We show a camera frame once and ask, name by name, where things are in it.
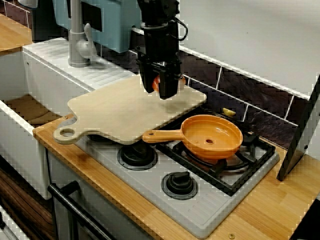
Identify white rounded object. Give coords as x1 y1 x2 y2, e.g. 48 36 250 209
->
18 0 39 8

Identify white toy sink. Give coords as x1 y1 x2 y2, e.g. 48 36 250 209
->
0 37 141 201

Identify salmon sushi toy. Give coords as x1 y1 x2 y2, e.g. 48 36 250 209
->
152 74 187 93

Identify orange toy frying pan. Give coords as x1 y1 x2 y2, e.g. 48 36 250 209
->
142 114 244 161

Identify grey toy faucet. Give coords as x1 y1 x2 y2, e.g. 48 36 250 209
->
67 0 99 68

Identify teal plastic box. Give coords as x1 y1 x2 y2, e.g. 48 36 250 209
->
52 0 145 54

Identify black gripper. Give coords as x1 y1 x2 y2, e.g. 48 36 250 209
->
136 21 183 101

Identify wooden cutting board with handle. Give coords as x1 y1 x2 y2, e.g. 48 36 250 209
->
52 74 208 145

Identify black oven door handle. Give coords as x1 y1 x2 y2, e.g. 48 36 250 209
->
47 180 113 240

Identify grey toy stove top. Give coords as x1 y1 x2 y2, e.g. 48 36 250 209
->
63 104 281 240

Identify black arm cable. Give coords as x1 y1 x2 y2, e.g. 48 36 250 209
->
173 16 189 41

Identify black burner grate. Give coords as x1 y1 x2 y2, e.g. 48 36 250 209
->
156 106 277 197

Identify white toy oven door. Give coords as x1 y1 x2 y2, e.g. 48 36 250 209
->
47 149 141 240

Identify black stove knob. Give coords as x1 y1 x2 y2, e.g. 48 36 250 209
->
161 171 199 201
117 143 159 172

